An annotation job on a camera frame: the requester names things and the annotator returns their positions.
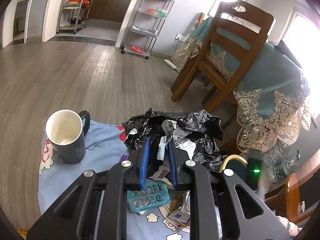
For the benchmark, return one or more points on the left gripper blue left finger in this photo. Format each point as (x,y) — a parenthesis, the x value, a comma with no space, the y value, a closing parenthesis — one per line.
(144,161)

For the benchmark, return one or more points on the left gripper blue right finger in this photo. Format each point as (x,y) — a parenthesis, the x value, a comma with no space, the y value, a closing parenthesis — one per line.
(170,152)

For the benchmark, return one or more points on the teal foil packet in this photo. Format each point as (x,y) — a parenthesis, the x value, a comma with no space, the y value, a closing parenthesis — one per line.
(154,194)

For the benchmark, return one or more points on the black plastic bag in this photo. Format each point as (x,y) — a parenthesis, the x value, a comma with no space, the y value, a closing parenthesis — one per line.
(194,132)

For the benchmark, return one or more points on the yellow rimmed teal trash bin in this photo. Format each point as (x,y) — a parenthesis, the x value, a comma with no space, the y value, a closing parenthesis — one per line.
(233,160)

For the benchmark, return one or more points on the clear plastic water bottle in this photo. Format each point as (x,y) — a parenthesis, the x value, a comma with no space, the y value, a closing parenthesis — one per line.
(279,162)

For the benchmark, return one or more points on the light blue cartoon cushion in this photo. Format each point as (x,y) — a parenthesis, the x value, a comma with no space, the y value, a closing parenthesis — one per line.
(104,148)

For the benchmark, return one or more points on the lace teal tablecloth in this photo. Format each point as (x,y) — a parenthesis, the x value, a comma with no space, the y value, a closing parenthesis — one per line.
(271,97)

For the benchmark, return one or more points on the white power strip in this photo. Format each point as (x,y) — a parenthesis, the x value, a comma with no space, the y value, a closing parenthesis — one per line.
(170,64)

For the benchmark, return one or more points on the dark blue mug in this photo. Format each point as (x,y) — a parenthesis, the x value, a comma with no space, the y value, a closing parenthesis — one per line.
(66,130)

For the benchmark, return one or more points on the wooden chair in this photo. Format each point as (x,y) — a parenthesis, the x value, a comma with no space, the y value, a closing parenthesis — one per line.
(236,36)

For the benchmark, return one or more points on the grey metal shelf rack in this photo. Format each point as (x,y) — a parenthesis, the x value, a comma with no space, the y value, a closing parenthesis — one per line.
(145,28)

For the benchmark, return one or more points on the wooden kitchen cabinet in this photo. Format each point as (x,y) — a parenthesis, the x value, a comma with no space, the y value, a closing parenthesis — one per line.
(109,10)

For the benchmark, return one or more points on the kitchen metal shelf rack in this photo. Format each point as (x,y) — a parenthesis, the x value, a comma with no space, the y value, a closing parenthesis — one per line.
(73,15)

